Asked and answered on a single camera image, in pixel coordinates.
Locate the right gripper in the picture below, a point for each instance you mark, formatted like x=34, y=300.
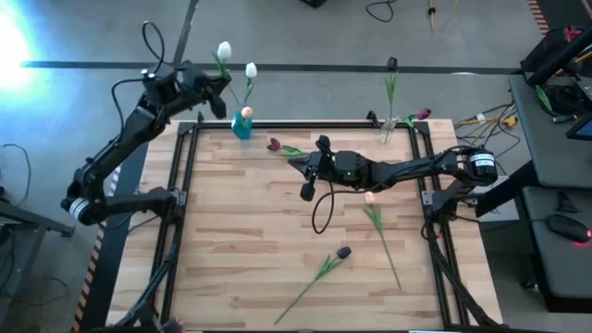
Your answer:
x=347, y=168

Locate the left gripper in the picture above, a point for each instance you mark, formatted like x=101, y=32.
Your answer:
x=194, y=85

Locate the white artificial tulip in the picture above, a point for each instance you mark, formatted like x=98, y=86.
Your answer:
x=251, y=70
x=224, y=50

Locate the maroon artificial tulip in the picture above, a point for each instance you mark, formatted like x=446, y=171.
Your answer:
x=274, y=144

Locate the reddish purple artificial tulip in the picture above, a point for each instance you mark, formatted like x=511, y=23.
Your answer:
x=423, y=113

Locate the black artificial tulip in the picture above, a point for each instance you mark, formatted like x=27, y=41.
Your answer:
x=392, y=64
x=343, y=252

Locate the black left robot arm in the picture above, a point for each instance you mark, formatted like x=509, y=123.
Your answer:
x=129, y=134

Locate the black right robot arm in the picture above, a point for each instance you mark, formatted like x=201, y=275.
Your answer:
x=416, y=168

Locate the blue textured glass vase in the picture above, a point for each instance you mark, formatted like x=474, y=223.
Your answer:
x=242, y=129

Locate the clear glass vase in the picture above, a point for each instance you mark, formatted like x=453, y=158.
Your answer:
x=387, y=134

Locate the black floor platform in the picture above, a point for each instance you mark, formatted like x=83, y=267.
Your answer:
x=115, y=259

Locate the grey control box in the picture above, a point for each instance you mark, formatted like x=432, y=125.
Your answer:
x=504, y=210

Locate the striped hazard tape strip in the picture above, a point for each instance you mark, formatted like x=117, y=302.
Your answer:
x=90, y=277

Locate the dark side table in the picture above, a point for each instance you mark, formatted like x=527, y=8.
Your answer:
x=28, y=217

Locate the green loose leaf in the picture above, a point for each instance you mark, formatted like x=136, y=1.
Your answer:
x=543, y=98

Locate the black triangular stand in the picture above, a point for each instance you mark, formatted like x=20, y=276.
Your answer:
x=565, y=205

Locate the black equipment stand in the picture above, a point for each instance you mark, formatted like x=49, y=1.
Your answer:
x=546, y=51

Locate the black computer mouse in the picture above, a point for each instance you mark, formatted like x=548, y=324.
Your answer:
x=566, y=226

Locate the dark grey desk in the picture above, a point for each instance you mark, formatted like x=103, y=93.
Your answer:
x=555, y=268

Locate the black screen device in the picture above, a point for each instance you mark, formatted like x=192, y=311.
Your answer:
x=583, y=128

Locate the black aluminium table frame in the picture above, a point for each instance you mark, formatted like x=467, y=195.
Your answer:
x=300, y=124

